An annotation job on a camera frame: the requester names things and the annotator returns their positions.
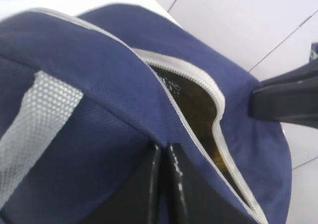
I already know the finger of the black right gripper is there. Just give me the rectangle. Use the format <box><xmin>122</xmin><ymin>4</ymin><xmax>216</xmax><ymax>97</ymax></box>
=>
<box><xmin>249</xmin><ymin>62</ymin><xmax>318</xmax><ymax>129</ymax></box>

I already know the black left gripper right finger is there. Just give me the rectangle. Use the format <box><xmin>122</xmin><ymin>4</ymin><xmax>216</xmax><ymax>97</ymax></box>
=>
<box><xmin>166</xmin><ymin>143</ymin><xmax>251</xmax><ymax>224</ymax></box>

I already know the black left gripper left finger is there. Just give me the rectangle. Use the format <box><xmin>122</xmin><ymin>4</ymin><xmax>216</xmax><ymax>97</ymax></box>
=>
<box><xmin>81</xmin><ymin>144</ymin><xmax>161</xmax><ymax>224</ymax></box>

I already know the navy blue lunch bag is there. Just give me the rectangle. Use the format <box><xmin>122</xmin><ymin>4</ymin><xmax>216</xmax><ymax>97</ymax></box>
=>
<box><xmin>0</xmin><ymin>4</ymin><xmax>292</xmax><ymax>224</ymax></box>

